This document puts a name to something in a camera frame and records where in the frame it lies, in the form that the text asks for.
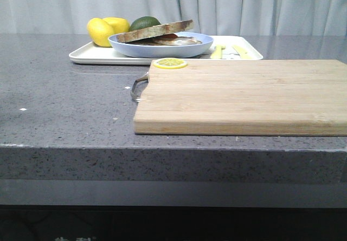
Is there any blue round plate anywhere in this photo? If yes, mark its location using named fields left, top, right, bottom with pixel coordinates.
left=108, top=32, right=214, bottom=58

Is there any fried egg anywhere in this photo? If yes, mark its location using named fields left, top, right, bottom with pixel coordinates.
left=151, top=34, right=202, bottom=46

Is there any bread slice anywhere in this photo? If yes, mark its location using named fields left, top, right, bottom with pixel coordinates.
left=115, top=19, right=194, bottom=43
left=127, top=39, right=162, bottom=46

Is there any white bear tray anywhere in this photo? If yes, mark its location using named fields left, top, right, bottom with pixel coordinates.
left=69, top=35, right=263, bottom=65

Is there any lemon slice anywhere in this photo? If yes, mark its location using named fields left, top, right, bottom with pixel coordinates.
left=152, top=57, right=188, bottom=69

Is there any yellow plastic fork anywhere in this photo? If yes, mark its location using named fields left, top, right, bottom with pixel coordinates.
left=210, top=44, right=226, bottom=60

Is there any yellow plastic knife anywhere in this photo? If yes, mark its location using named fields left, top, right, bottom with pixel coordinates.
left=232, top=45, right=253, bottom=60

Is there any green lime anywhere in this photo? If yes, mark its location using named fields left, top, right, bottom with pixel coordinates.
left=129, top=16, right=160, bottom=31

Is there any rear yellow lemon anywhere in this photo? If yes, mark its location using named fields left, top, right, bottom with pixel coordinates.
left=103, top=17, right=130, bottom=34

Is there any yellow lemon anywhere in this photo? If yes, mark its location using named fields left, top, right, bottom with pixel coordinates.
left=103, top=17, right=130, bottom=34
left=87, top=18, right=114, bottom=48

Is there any front yellow lemon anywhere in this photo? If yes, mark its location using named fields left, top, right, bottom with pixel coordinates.
left=87, top=18, right=114, bottom=48

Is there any grey curtain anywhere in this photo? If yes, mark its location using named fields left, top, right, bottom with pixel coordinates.
left=1, top=0, right=346, bottom=36

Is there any wooden cutting board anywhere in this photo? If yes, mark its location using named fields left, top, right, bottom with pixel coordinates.
left=133, top=60, right=346, bottom=136

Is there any metal cutting board handle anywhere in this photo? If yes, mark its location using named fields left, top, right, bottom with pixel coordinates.
left=130, top=72, right=149, bottom=102

